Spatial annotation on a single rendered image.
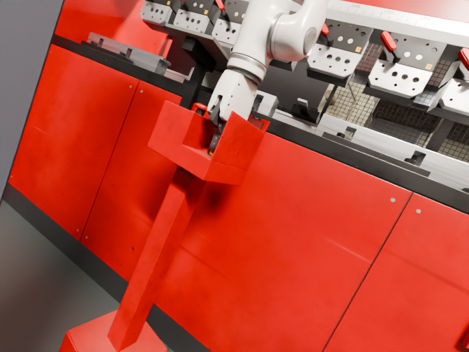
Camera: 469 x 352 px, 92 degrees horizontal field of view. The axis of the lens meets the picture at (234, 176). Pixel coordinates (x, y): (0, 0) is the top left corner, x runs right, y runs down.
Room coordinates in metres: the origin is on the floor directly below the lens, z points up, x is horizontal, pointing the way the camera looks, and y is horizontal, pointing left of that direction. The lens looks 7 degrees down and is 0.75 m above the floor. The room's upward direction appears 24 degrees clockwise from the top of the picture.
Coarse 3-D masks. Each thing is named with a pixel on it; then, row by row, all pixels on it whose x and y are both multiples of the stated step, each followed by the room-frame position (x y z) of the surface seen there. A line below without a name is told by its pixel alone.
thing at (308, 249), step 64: (64, 64) 1.04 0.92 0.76; (64, 128) 1.00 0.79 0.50; (128, 128) 0.89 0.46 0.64; (64, 192) 0.96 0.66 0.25; (128, 192) 0.85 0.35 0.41; (256, 192) 0.70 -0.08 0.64; (320, 192) 0.65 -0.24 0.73; (384, 192) 0.60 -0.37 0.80; (128, 256) 0.81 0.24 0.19; (192, 256) 0.74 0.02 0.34; (256, 256) 0.67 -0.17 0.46; (320, 256) 0.62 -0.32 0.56; (384, 256) 0.58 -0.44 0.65; (448, 256) 0.54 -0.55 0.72; (192, 320) 0.71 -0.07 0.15; (256, 320) 0.65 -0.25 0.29; (320, 320) 0.60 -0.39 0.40; (384, 320) 0.56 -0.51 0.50; (448, 320) 0.52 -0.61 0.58
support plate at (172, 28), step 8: (168, 24) 0.72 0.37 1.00; (176, 32) 0.73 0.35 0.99; (184, 32) 0.70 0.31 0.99; (192, 32) 0.69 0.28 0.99; (200, 40) 0.71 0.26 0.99; (208, 40) 0.68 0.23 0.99; (216, 40) 0.68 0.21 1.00; (208, 48) 0.75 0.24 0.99; (216, 48) 0.72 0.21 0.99; (216, 56) 0.78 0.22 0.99; (224, 56) 0.75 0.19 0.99; (216, 64) 0.87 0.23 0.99; (224, 64) 0.83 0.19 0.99
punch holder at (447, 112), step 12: (468, 48) 0.69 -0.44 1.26; (456, 60) 0.74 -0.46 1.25; (456, 72) 0.69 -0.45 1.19; (468, 72) 0.68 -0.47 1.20; (444, 84) 0.74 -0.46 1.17; (456, 84) 0.69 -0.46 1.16; (468, 84) 0.68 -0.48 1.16; (444, 96) 0.69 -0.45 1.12; (456, 96) 0.68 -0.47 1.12; (468, 96) 0.67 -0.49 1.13; (432, 108) 0.73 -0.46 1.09; (444, 108) 0.70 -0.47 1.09; (456, 108) 0.68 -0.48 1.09; (468, 108) 0.67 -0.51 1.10; (456, 120) 0.73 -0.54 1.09; (468, 120) 0.70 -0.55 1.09
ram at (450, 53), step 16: (224, 0) 0.98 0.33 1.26; (352, 0) 0.81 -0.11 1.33; (368, 0) 0.79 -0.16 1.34; (384, 0) 0.78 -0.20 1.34; (400, 0) 0.77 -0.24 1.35; (416, 0) 0.75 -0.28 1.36; (432, 0) 0.74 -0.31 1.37; (448, 0) 0.73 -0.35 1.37; (464, 0) 0.72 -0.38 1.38; (336, 16) 0.82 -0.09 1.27; (352, 16) 0.80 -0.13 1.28; (432, 16) 0.73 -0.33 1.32; (448, 16) 0.72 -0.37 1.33; (464, 16) 0.71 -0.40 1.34; (400, 32) 0.75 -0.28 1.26; (416, 32) 0.74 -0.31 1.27; (432, 32) 0.73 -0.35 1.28; (448, 32) 0.72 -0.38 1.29; (448, 48) 0.73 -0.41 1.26
